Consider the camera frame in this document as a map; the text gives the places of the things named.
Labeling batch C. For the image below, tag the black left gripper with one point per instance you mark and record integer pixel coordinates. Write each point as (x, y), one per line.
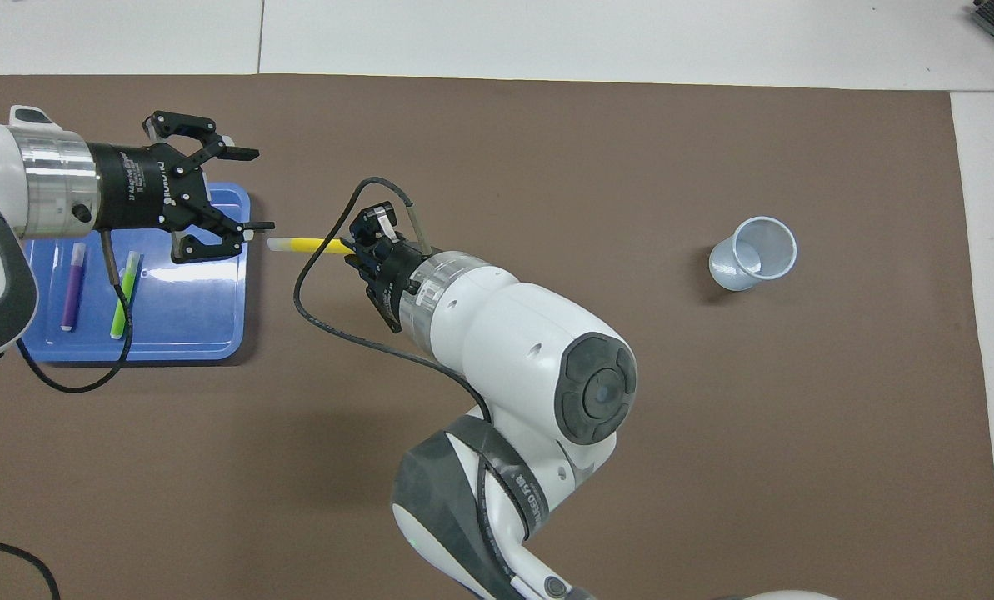
(147, 187)

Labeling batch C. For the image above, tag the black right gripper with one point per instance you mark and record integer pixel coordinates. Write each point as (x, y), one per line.
(392, 275)

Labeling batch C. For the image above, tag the yellow pen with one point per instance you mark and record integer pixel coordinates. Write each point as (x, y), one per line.
(309, 245)

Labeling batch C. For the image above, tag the green pen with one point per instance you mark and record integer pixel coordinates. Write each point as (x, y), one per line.
(126, 296)

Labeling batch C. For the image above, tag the purple pen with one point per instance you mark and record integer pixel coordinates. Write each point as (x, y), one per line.
(72, 287)

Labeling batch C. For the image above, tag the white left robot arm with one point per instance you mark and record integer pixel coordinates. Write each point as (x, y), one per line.
(5, 183)

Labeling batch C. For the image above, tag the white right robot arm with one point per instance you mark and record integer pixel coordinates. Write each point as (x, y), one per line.
(530, 342)

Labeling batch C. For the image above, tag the blue plastic tray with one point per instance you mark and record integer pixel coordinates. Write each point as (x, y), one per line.
(197, 317)

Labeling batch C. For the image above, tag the brown table mat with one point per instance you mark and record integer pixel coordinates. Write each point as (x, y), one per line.
(546, 125)

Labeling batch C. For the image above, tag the clear plastic cup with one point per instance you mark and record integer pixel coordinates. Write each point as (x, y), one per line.
(734, 271)

